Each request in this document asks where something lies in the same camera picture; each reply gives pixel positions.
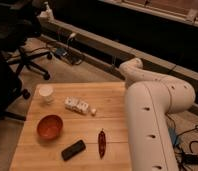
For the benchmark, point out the white plastic cup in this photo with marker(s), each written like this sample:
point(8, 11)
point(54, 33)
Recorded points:
point(46, 94)

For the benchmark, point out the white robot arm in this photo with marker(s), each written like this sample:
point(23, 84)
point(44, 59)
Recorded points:
point(149, 96)

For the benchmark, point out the red chili pepper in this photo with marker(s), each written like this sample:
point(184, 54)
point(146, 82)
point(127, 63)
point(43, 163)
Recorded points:
point(101, 143)

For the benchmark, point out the red bowl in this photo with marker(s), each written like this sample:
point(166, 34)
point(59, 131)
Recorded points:
point(49, 127)

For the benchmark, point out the power strip on floor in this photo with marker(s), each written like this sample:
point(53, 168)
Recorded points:
point(62, 54)

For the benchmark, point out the small white round object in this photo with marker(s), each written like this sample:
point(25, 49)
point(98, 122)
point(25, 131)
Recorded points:
point(93, 111)

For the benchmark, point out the black office chair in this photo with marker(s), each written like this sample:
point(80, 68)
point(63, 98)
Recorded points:
point(18, 22)

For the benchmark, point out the black remote control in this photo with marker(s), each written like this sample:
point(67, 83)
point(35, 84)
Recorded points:
point(73, 150)

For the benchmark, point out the white spray bottle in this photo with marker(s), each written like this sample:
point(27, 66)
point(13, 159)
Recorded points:
point(48, 13)

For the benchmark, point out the blue box on floor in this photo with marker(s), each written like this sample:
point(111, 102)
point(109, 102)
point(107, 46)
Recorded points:
point(173, 136)

